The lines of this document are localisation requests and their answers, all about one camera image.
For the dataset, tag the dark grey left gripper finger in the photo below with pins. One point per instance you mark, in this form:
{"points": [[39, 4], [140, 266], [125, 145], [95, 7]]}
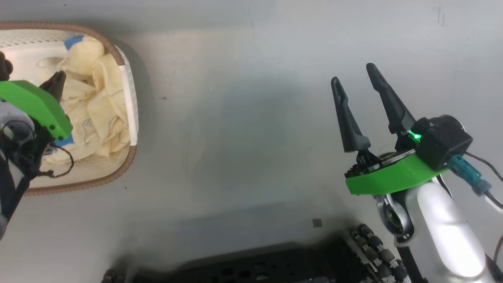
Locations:
{"points": [[57, 86]]}

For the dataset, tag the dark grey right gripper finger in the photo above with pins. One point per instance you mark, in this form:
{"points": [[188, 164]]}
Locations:
{"points": [[349, 125], [395, 106]]}

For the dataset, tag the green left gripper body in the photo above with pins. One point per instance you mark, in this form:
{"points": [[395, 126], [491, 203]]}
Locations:
{"points": [[31, 102]]}

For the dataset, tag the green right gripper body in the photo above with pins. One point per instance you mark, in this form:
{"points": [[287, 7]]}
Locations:
{"points": [[389, 177]]}

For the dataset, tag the cream garment with blue patches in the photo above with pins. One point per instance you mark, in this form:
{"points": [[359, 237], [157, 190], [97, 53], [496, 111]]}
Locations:
{"points": [[102, 102]]}

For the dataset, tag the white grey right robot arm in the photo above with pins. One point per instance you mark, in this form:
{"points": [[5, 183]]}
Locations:
{"points": [[444, 228]]}

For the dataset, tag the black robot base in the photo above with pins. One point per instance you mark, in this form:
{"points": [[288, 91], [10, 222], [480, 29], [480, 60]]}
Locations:
{"points": [[275, 267]]}

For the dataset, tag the cream perforated laundry basket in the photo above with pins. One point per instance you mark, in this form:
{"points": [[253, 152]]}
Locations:
{"points": [[129, 98]]}

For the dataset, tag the black roller wheel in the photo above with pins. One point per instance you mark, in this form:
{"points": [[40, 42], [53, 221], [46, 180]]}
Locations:
{"points": [[377, 251], [113, 276]]}

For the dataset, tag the small square floor marker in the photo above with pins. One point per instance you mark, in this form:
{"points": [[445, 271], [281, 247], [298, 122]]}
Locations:
{"points": [[317, 223]]}

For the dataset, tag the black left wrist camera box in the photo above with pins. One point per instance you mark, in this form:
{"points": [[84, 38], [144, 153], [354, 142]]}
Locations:
{"points": [[4, 67]]}

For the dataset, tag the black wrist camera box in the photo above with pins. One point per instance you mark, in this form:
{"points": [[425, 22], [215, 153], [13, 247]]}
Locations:
{"points": [[4, 67], [444, 141]]}

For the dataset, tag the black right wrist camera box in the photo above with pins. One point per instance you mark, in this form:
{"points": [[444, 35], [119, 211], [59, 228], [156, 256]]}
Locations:
{"points": [[444, 141]]}

